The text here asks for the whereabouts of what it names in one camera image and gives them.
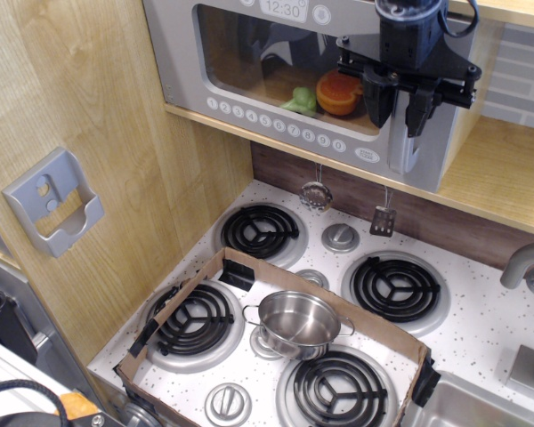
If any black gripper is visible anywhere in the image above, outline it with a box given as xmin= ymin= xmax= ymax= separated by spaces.
xmin=337 ymin=12 xmax=481 ymax=137

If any grey toy microwave door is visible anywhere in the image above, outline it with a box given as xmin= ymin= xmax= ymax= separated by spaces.
xmin=144 ymin=1 xmax=473 ymax=191

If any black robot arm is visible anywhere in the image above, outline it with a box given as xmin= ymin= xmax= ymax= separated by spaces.
xmin=336 ymin=1 xmax=482 ymax=138

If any orange toy pepper half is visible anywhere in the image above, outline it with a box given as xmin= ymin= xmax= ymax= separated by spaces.
xmin=316 ymin=69 xmax=363 ymax=116

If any green toy broccoli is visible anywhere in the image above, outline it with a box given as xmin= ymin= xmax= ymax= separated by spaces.
xmin=280 ymin=86 xmax=317 ymax=117

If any wooden shelf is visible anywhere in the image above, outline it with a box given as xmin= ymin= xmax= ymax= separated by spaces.
xmin=164 ymin=104 xmax=534 ymax=234

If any hanging metal spatula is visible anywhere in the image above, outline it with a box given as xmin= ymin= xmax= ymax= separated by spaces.
xmin=369 ymin=187 xmax=397 ymax=238

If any hanging metal strainer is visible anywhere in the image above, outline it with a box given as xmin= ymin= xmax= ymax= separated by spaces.
xmin=299 ymin=164 xmax=334 ymax=213

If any back grey stove knob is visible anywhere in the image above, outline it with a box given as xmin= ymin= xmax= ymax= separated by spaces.
xmin=321 ymin=223 xmax=360 ymax=254

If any grey stove knob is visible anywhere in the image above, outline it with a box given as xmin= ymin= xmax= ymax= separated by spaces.
xmin=205 ymin=383 xmax=253 ymax=427
xmin=295 ymin=269 xmax=330 ymax=290
xmin=321 ymin=223 xmax=360 ymax=254

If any back right black burner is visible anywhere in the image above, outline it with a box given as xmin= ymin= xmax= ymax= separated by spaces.
xmin=344 ymin=255 xmax=441 ymax=324

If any black burner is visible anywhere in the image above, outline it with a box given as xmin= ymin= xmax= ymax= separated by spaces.
xmin=219 ymin=204 xmax=302 ymax=260
xmin=344 ymin=255 xmax=441 ymax=324
xmin=156 ymin=284 xmax=235 ymax=358
xmin=287 ymin=350 xmax=389 ymax=426

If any back left black burner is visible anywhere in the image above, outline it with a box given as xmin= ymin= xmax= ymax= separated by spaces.
xmin=219 ymin=204 xmax=302 ymax=260

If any middle grey stove knob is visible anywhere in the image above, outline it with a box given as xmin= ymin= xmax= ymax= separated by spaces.
xmin=295 ymin=269 xmax=330 ymax=290

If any grey toy faucet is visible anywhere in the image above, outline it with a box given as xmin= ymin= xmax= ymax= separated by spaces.
xmin=500 ymin=243 xmax=534 ymax=294

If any brown cardboard barrier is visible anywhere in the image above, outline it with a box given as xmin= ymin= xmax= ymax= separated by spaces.
xmin=115 ymin=249 xmax=440 ymax=426

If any stainless steel pot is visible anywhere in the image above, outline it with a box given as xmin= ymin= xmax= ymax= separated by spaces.
xmin=242 ymin=291 xmax=355 ymax=361

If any front left black burner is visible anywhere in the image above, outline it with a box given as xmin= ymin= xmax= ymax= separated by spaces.
xmin=156 ymin=284 xmax=235 ymax=358

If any front right black burner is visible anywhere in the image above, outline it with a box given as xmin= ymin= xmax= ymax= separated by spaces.
xmin=287 ymin=350 xmax=389 ymax=426

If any steel sink basin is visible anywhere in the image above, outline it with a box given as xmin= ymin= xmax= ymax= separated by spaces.
xmin=400 ymin=372 xmax=534 ymax=427

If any front grey stove knob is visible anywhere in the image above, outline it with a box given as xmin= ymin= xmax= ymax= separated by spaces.
xmin=205 ymin=383 xmax=253 ymax=427

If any grey wall phone holder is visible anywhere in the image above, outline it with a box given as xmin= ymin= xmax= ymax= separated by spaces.
xmin=2 ymin=147 xmax=105 ymax=258

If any black cable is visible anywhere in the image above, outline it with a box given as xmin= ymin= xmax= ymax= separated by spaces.
xmin=0 ymin=377 xmax=68 ymax=427

